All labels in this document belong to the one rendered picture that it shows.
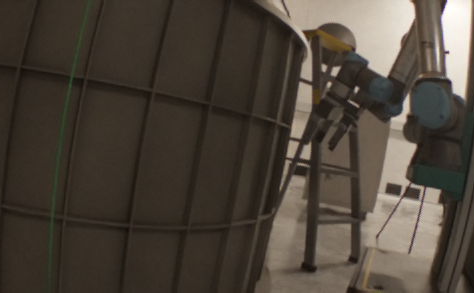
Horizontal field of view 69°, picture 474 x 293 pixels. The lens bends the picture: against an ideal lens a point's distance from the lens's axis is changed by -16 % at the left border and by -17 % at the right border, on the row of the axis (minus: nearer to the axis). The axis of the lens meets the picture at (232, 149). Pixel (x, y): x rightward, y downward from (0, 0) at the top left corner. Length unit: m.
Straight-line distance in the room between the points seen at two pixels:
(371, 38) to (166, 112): 8.37
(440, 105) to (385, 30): 8.37
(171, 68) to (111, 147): 0.28
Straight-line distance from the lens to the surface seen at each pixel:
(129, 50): 1.12
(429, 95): 1.09
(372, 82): 1.21
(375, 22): 9.46
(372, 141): 4.92
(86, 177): 1.11
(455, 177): 1.20
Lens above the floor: 0.70
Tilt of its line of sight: 2 degrees down
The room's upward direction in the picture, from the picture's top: 11 degrees clockwise
